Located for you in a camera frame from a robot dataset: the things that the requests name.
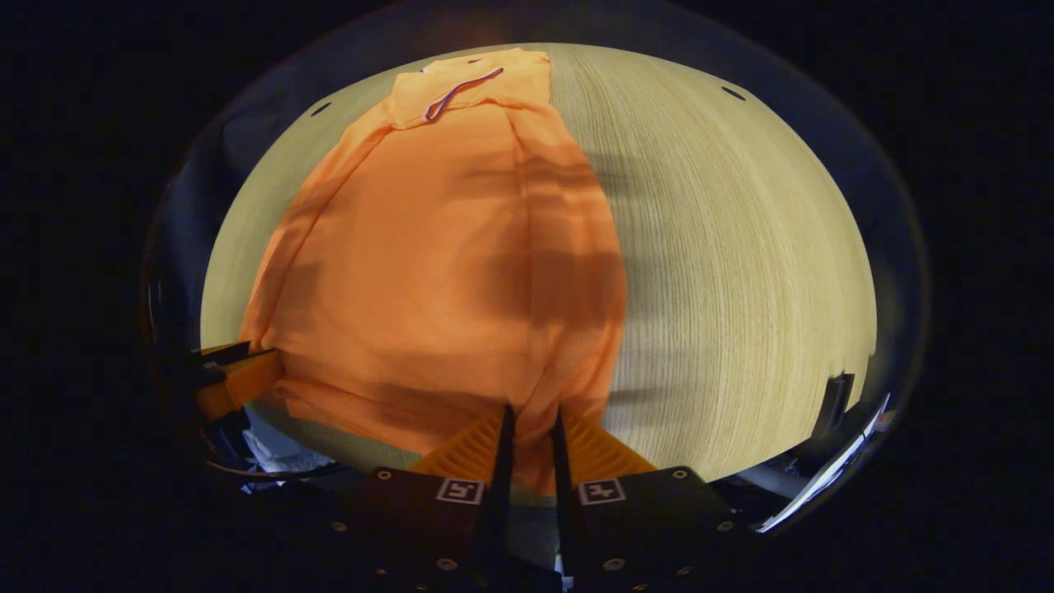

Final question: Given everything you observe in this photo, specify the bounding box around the orange T-shirt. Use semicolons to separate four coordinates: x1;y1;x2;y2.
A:
239;48;628;499

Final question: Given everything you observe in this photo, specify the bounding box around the white cloth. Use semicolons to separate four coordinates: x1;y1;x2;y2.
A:
241;408;334;477

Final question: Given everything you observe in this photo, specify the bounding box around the dark rectangular block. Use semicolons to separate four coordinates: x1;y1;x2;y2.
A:
811;373;856;439

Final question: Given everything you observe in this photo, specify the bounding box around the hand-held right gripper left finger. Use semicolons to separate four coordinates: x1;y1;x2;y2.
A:
305;402;518;593

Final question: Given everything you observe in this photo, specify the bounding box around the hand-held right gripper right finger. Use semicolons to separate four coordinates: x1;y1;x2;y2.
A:
550;406;763;593

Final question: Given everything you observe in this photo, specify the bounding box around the white metal bar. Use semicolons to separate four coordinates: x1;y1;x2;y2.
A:
756;393;893;535

